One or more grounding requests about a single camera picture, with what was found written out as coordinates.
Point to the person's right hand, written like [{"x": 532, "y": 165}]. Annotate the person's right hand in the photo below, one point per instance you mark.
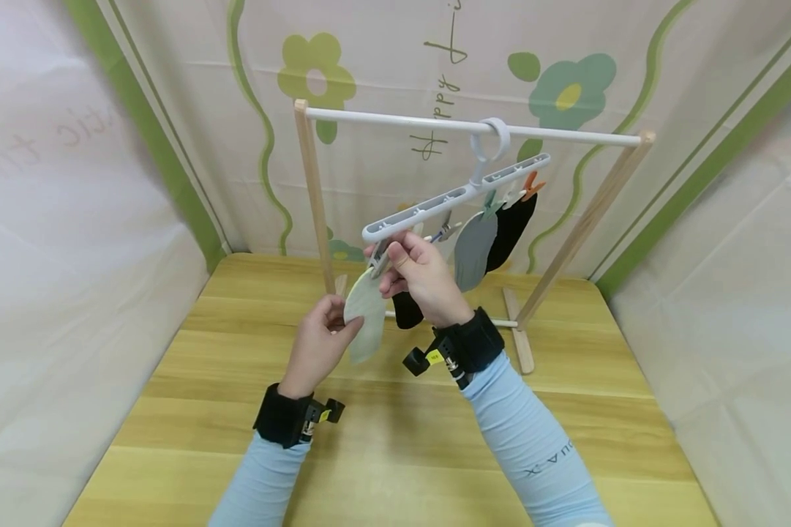
[{"x": 431, "y": 282}]

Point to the person's left hand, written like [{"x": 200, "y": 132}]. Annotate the person's left hand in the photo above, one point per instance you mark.
[{"x": 313, "y": 355}]

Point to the pale green sock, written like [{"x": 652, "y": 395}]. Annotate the pale green sock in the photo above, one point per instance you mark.
[{"x": 369, "y": 311}]

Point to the black sock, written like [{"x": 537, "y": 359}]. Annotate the black sock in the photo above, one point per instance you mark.
[
  {"x": 406, "y": 313},
  {"x": 510, "y": 230}
]

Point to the blue grey clothes clip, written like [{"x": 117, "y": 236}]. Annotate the blue grey clothes clip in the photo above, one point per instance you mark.
[{"x": 445, "y": 230}]

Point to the grey sock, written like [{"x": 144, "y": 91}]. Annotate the grey sock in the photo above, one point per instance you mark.
[{"x": 474, "y": 249}]

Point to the black wrist band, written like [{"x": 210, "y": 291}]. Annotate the black wrist band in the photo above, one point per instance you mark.
[
  {"x": 283, "y": 417},
  {"x": 471, "y": 340}
]

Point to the white clip hanger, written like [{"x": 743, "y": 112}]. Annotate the white clip hanger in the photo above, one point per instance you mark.
[{"x": 428, "y": 207}]

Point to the green clothes clip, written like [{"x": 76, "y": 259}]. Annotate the green clothes clip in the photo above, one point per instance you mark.
[{"x": 490, "y": 204}]

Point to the white clothes clip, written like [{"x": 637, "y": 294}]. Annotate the white clothes clip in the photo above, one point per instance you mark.
[{"x": 512, "y": 196}]

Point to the orange clothes clip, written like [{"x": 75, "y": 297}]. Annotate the orange clothes clip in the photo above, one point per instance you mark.
[{"x": 532, "y": 186}]

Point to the wooden drying rack white rod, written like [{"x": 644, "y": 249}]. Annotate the wooden drying rack white rod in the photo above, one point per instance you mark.
[{"x": 313, "y": 190}]

